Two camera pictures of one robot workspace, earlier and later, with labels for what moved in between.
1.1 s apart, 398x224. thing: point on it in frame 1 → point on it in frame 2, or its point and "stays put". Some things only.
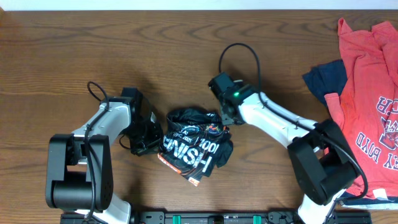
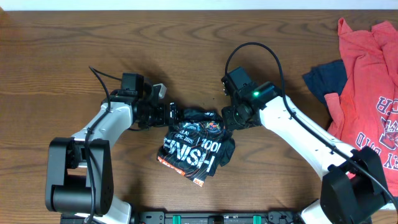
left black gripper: (154, 144) → (161, 119)
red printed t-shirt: (364, 114) stays put
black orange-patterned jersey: (196, 142) stays put
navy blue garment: (326, 78) stays put
